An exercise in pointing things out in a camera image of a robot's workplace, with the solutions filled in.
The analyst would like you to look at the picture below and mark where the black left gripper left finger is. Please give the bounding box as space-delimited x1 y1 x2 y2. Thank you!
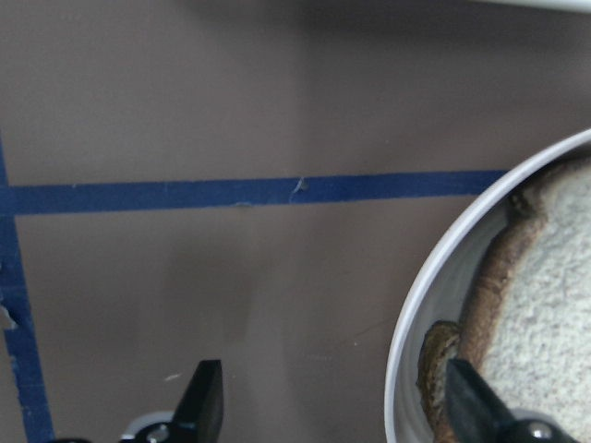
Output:
171 360 223 442

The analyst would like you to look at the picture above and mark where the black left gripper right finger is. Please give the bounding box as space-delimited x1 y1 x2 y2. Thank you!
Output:
445 359 520 442

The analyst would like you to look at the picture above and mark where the bread slice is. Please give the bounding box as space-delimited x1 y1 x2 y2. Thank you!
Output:
458 159 590 442
416 320 460 442

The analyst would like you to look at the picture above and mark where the cream round plate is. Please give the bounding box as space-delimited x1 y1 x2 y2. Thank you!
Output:
383 129 590 442

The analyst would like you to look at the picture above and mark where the bread slice on plate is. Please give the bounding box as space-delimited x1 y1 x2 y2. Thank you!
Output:
416 320 460 442

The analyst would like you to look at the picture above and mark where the cream bear tray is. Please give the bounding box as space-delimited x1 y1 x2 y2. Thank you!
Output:
483 0 591 14

